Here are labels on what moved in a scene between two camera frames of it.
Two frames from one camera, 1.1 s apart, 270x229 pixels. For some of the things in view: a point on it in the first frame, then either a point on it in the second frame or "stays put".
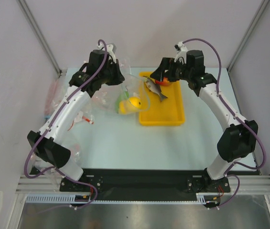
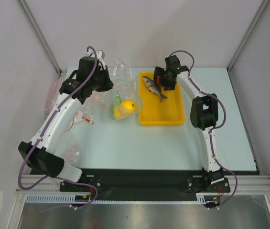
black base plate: [141, 184] stays put
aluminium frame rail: [255, 183] stays put
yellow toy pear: [125, 107] to [120, 112]
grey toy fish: [154, 87] stays put
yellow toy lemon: [135, 101] to [129, 104]
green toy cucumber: [124, 96] to [119, 99]
